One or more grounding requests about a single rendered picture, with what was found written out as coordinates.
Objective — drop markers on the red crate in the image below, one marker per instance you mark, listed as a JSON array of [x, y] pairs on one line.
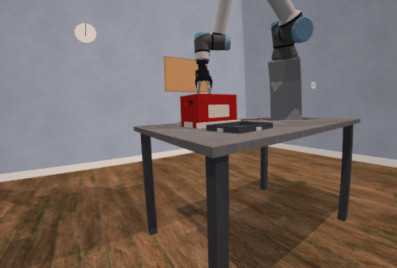
[[208, 107]]

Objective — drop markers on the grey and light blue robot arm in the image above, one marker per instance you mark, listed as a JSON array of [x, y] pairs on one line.
[[295, 28]]

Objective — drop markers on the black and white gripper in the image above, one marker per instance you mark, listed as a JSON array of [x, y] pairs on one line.
[[202, 76]]

